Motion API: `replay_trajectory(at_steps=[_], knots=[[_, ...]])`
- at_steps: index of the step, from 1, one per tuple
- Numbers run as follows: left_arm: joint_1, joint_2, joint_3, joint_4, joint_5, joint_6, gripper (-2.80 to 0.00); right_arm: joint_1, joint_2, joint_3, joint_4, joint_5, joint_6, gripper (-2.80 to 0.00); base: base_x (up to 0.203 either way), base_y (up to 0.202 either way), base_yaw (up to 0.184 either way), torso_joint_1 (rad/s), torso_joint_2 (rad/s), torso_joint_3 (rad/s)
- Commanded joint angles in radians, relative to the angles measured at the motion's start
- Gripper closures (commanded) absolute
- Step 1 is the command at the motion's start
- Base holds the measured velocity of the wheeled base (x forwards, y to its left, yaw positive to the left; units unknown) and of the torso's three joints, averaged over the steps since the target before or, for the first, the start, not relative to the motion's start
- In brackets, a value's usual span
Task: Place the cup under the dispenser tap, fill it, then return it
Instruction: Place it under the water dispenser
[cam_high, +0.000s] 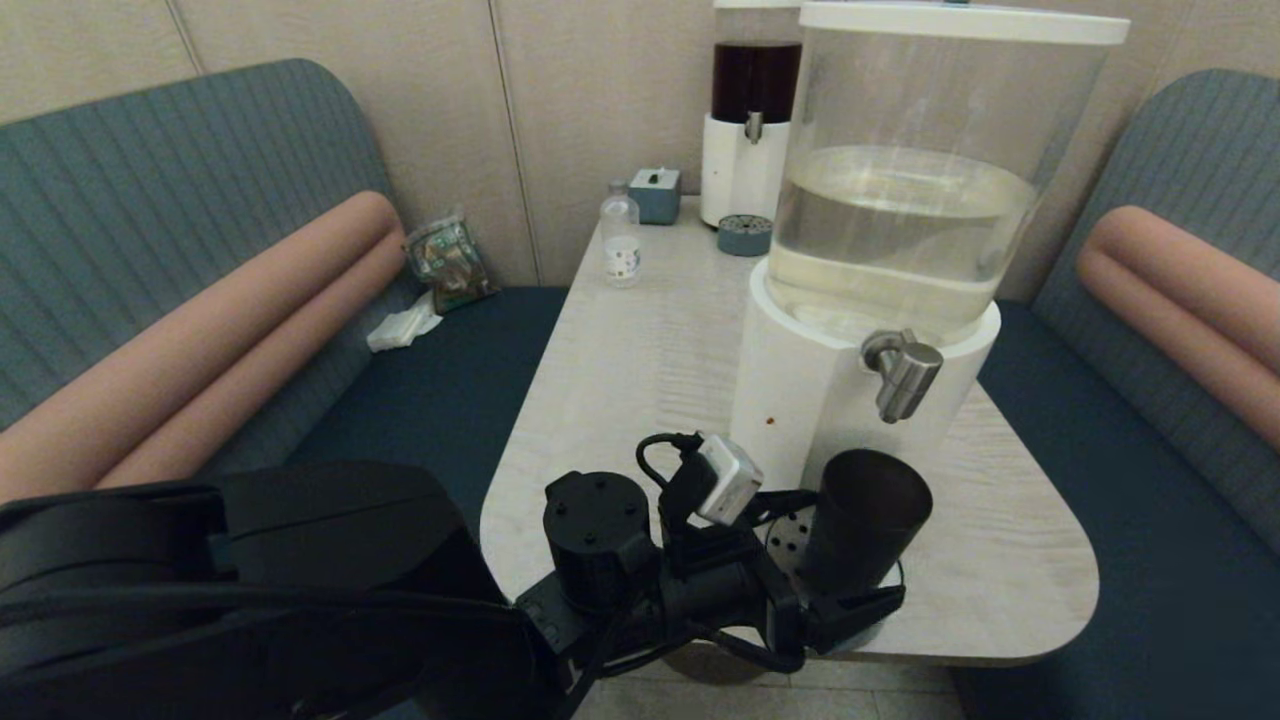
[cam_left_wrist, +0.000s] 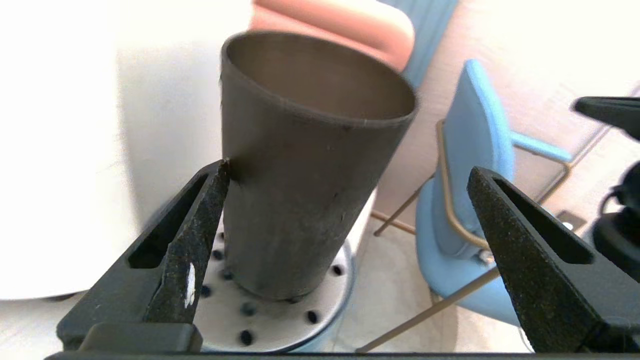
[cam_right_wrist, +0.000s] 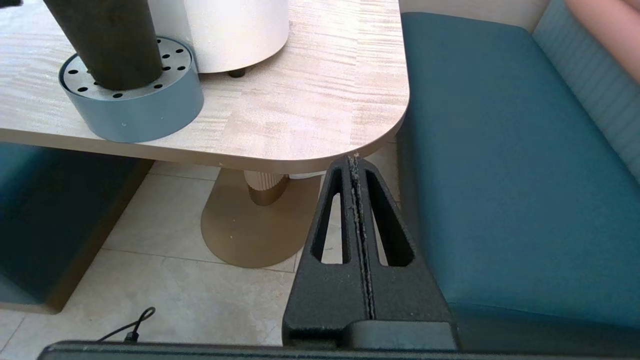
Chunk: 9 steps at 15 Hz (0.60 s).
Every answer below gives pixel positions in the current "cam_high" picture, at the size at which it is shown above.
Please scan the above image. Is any black plastic cup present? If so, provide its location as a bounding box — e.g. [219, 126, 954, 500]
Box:
[797, 449, 933, 601]

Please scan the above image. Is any large steel dispenser tap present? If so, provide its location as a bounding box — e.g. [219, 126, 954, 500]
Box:
[862, 328, 945, 424]

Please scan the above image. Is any large white dispenser lid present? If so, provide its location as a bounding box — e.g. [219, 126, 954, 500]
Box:
[800, 0, 1133, 46]

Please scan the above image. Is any printed snack bag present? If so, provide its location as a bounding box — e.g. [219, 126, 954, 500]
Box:
[403, 210, 498, 314]

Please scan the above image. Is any black left camera cable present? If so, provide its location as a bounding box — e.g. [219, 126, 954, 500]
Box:
[637, 432, 706, 493]

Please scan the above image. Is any white crumpled tissue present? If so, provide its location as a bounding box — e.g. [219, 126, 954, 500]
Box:
[365, 290, 444, 352]

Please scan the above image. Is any blue-grey tissue box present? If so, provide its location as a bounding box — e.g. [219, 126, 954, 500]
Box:
[629, 166, 683, 225]

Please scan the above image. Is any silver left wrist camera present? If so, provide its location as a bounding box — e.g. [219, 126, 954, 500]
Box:
[695, 432, 764, 527]

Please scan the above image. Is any clear plastic bottle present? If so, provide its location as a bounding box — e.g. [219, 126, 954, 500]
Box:
[599, 180, 642, 288]

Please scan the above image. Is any small blue drip tray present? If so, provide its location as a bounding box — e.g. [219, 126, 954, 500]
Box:
[717, 212, 774, 257]

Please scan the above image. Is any round metal drip tray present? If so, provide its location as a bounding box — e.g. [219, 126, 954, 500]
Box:
[765, 503, 906, 656]

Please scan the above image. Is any large clear water dispenser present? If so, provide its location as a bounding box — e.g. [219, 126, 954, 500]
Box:
[728, 0, 1133, 528]

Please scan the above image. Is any teal upholstered bench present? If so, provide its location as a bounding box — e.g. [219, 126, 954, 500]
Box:
[950, 68, 1280, 720]
[0, 56, 571, 720]

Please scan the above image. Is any small dark drink dispenser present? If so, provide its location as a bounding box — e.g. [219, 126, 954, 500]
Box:
[699, 0, 807, 229]

